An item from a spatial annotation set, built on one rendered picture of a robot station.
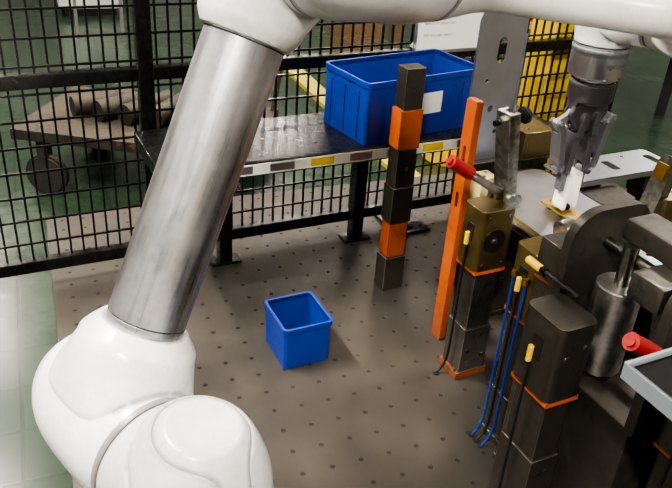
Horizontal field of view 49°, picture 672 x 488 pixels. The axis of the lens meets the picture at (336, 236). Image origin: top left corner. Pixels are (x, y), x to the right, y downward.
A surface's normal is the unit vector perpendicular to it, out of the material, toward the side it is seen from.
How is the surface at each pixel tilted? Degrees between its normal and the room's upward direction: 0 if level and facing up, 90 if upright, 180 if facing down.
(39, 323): 0
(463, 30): 90
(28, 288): 0
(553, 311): 0
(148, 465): 58
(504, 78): 90
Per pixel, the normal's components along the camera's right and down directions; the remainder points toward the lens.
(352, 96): -0.84, 0.22
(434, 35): 0.43, 0.46
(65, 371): -0.66, -0.21
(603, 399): 0.07, -0.87
